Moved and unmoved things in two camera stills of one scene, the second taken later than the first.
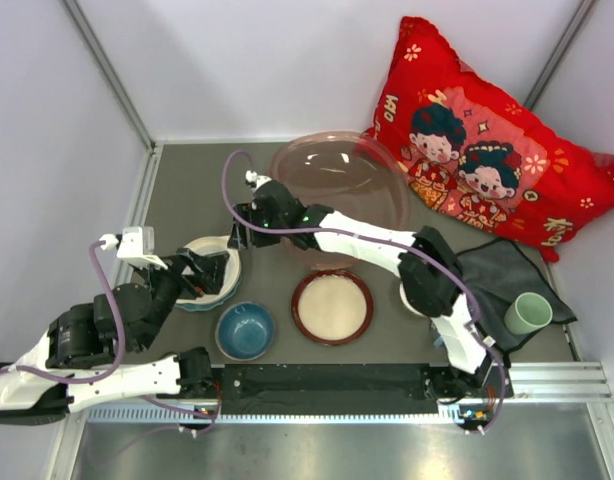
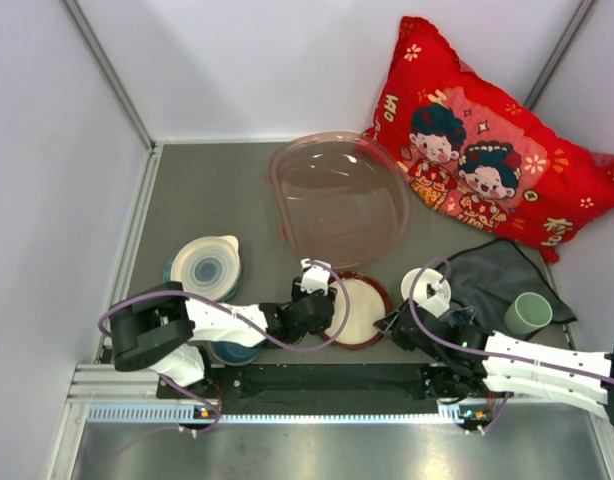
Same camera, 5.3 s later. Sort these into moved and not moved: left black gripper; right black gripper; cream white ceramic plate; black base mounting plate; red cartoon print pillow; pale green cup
Moved: right black gripper; left black gripper
Not moved: cream white ceramic plate; black base mounting plate; pale green cup; red cartoon print pillow
